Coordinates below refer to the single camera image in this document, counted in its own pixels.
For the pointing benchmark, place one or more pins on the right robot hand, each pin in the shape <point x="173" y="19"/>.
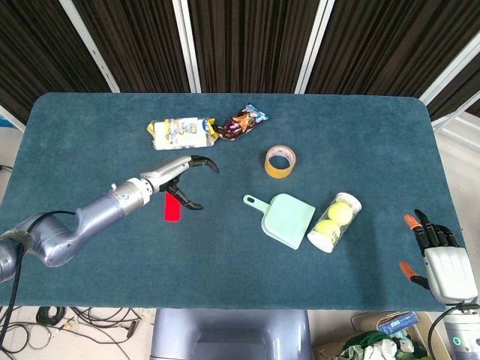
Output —
<point x="448" y="268"/>

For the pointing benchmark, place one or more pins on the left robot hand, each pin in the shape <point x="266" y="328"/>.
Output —
<point x="167" y="171"/>

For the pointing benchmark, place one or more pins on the red card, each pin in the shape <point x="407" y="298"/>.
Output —
<point x="172" y="212"/>

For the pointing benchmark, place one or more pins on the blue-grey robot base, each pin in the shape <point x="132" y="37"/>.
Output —
<point x="230" y="335"/>

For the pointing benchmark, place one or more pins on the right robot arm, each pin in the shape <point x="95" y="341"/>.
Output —
<point x="463" y="330"/>

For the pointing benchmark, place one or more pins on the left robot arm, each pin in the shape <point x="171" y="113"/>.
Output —
<point x="90" y="213"/>

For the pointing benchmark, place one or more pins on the brown packing tape roll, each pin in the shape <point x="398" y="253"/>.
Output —
<point x="273" y="170"/>

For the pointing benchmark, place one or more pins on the white yellow snack bag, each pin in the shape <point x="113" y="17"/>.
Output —
<point x="180" y="133"/>

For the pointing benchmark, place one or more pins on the blue cardboard box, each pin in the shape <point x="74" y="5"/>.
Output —
<point x="398" y="323"/>

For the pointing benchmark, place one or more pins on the brown snack wrapper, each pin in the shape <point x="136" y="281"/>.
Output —
<point x="236" y="125"/>

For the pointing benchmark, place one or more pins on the green cloth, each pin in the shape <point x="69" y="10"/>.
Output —
<point x="363" y="337"/>

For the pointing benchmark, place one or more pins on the clear tennis ball tube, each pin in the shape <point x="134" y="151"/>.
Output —
<point x="339" y="225"/>

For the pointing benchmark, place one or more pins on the yellow tennis ball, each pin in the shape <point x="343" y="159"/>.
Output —
<point x="340" y="212"/>
<point x="327" y="230"/>

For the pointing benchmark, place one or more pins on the blue table mat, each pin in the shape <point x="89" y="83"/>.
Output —
<point x="240" y="270"/>

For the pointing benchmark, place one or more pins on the mint green dustpan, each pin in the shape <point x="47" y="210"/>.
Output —
<point x="288" y="223"/>

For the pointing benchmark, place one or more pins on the brown cardboard box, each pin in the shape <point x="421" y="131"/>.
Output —
<point x="333" y="352"/>

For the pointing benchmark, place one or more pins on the white partition frame post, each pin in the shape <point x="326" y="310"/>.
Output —
<point x="187" y="45"/>
<point x="90" y="45"/>
<point x="314" y="48"/>
<point x="450" y="71"/>

